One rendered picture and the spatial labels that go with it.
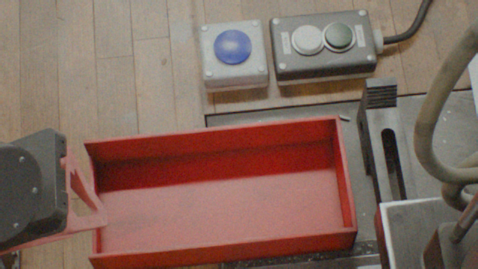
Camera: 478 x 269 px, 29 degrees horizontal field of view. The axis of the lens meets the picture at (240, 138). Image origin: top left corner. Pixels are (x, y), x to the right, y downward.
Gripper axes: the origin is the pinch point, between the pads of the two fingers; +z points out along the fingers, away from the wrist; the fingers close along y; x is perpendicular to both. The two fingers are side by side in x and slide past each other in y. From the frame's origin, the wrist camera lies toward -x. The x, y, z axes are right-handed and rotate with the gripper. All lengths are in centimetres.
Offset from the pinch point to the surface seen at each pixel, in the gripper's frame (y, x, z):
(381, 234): 20.8, -4.5, 8.2
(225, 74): 3.0, 20.5, 20.5
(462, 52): 35.0, -6.8, -18.9
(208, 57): 1.7, 22.6, 19.7
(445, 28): 22.9, 25.2, 34.9
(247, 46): 5.6, 23.1, 21.1
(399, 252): 22.1, -6.4, 7.6
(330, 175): 9.9, 9.2, 27.5
